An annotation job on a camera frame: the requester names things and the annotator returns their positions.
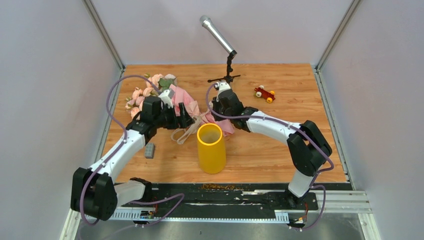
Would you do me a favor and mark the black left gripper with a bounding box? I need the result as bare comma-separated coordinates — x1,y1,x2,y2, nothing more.
154,102,195,130

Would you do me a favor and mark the white printed ribbon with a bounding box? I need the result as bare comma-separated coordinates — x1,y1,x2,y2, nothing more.
170,115,202,145

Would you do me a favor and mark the pink flower bouquet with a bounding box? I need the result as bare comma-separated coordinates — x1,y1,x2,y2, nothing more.
125,74,235,137

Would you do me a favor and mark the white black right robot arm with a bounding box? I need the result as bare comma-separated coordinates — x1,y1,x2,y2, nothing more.
206,89,333,209

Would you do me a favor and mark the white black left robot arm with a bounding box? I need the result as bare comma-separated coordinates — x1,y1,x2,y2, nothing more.
70,96,194,221

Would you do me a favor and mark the yellow cylindrical vase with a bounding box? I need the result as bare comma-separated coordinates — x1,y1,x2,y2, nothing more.
196,123,227,174

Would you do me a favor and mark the black tripod microphone stand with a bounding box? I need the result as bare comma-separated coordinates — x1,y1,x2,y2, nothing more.
207,50,241,84

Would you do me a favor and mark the red toy car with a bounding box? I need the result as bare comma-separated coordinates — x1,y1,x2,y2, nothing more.
254,85,276,103

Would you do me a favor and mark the grey building brick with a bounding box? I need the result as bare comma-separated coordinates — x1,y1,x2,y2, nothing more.
144,142,156,159

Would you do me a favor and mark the silver microphone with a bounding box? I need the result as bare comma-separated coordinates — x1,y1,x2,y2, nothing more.
199,15,237,59

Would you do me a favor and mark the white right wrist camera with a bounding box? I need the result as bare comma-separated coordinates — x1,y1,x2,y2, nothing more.
212,81,231,102

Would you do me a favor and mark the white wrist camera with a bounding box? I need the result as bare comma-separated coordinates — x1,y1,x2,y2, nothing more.
212,81,231,102
158,89,175,109

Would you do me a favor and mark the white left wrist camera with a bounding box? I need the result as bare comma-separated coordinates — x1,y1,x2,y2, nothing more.
158,89,175,109

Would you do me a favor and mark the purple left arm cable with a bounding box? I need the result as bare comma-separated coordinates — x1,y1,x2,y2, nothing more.
79,75,185,228

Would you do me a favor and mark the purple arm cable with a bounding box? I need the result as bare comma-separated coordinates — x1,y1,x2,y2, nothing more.
205,83,335,231
79,75,185,228

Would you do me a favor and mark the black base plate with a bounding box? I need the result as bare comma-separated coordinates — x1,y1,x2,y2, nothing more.
141,183,319,219

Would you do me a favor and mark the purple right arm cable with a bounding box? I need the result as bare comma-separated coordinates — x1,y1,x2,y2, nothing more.
205,83,335,231

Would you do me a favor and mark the white slotted cable duct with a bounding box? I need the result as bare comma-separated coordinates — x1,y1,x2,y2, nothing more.
109,210,290,223

